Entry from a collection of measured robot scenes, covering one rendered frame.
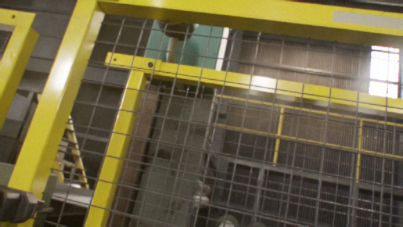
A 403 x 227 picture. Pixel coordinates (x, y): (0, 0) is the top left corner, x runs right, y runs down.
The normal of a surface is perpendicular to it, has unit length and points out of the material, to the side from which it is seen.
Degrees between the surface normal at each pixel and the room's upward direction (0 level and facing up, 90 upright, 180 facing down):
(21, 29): 90
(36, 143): 90
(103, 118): 90
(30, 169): 90
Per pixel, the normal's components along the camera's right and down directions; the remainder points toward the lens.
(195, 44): -0.12, -0.29
